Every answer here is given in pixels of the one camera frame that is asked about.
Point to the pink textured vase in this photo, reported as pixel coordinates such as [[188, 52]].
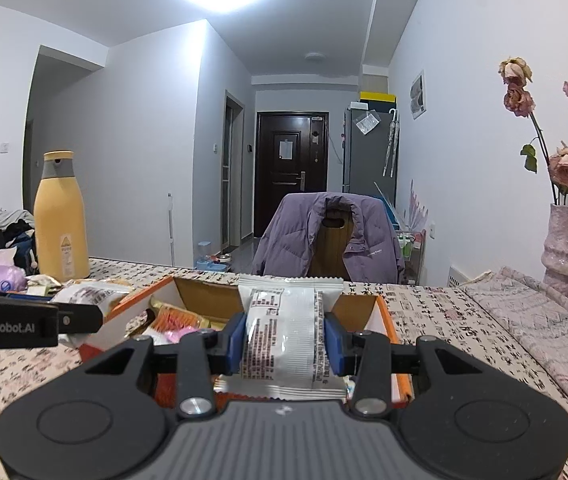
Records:
[[566, 250]]

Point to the orange gold cracker packet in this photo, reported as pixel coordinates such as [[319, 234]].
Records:
[[174, 320]]

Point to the grey refrigerator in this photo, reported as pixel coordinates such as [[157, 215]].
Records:
[[366, 160]]

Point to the yellow box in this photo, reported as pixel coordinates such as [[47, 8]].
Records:
[[378, 98]]

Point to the white cracker snack packet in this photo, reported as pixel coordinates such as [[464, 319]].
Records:
[[94, 296]]

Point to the dark brown entrance door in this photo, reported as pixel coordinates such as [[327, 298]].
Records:
[[289, 185]]

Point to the pink wall decoration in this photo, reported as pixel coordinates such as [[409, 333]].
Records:
[[420, 205]]

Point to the orange cardboard box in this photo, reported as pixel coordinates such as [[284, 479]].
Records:
[[204, 299]]

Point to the cluttered storage rack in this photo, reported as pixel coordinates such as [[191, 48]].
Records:
[[409, 255]]

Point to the paper notice on door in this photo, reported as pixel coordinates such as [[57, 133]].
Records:
[[285, 149]]

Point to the yellow bottle with grey cap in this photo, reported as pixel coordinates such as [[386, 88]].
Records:
[[61, 220]]

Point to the white folded umbrella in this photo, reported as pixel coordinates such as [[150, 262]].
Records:
[[394, 142]]

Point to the pink snack packet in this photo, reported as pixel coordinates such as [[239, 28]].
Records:
[[179, 336]]

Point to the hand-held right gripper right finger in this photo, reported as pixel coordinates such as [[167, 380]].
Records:
[[334, 345]]

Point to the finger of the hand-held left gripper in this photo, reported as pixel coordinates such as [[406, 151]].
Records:
[[81, 317], [9, 297]]

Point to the white text-printed snack packet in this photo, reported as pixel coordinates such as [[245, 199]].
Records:
[[284, 340]]

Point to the interior glass door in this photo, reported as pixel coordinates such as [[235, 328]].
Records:
[[231, 175]]

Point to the pile of clothes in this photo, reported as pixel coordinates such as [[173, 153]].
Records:
[[11, 230]]

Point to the dried pink roses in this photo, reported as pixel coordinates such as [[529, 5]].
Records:
[[516, 97]]

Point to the white wall socket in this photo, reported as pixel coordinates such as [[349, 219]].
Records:
[[432, 231]]

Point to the small silver white snack packet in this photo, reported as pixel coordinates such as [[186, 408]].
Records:
[[46, 284]]

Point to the folded grey patterned blanket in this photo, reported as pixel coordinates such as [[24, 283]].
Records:
[[529, 320]]

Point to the brown wooden chair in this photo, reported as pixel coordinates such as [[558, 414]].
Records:
[[331, 250]]

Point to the blue pet feeder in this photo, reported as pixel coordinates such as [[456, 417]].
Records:
[[213, 257]]

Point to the purple puffer jacket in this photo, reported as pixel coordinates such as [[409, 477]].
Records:
[[289, 240]]

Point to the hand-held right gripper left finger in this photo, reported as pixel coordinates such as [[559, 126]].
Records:
[[236, 345]]

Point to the yellow-green snack packet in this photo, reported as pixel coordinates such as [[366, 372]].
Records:
[[211, 321]]

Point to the framed wall picture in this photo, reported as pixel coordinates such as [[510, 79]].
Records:
[[418, 94]]

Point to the plastic sheet on refrigerator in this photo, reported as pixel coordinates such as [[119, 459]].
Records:
[[368, 122]]

